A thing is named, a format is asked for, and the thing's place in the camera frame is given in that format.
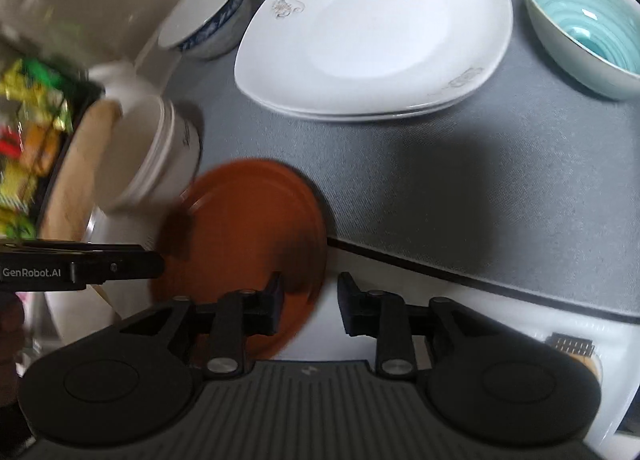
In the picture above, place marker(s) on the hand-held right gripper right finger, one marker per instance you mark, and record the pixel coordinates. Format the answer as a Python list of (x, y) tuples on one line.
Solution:
[(347, 305)]

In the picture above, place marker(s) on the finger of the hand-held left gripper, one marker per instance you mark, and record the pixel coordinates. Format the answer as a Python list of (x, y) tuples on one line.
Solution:
[(125, 265)]

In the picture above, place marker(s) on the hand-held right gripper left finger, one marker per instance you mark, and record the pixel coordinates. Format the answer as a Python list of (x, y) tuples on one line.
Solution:
[(272, 301)]

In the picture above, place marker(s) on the brown round plate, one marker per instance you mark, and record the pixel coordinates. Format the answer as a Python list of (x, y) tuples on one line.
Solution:
[(240, 230)]

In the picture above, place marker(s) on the white dish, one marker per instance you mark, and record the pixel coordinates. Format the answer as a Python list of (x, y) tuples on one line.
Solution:
[(120, 230)]

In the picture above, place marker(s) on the wooden board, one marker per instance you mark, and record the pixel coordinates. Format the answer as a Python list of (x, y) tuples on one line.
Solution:
[(75, 175)]

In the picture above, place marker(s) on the white ceramic cup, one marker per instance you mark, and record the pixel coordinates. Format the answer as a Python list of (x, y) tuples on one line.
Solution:
[(145, 155)]

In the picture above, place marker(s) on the tray of colourful sweets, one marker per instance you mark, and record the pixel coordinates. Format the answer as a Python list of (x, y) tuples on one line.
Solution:
[(30, 140)]

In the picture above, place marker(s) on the grey table mat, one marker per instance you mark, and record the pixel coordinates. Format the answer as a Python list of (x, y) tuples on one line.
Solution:
[(450, 190)]

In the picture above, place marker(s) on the white ceramic object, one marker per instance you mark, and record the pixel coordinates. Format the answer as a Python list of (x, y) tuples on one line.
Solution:
[(120, 85)]

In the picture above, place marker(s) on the dark toothed object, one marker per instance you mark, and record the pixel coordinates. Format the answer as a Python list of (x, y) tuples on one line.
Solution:
[(570, 344)]

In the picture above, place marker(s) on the brown round object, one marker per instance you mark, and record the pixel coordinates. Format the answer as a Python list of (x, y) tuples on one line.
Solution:
[(592, 370)]

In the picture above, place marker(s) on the blue and white bowl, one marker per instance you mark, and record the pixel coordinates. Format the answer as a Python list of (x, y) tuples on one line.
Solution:
[(200, 15)]

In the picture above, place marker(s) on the clear blurred container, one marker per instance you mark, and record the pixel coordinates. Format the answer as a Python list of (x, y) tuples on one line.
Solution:
[(50, 0)]

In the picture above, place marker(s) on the white floral square plate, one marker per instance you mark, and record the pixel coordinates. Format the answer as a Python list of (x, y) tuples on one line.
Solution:
[(375, 35)]

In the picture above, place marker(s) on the white tray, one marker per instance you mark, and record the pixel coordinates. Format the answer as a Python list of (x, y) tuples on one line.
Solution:
[(620, 355)]

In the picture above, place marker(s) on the teal ribbed bowl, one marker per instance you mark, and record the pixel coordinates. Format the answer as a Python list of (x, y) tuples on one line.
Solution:
[(585, 25)]

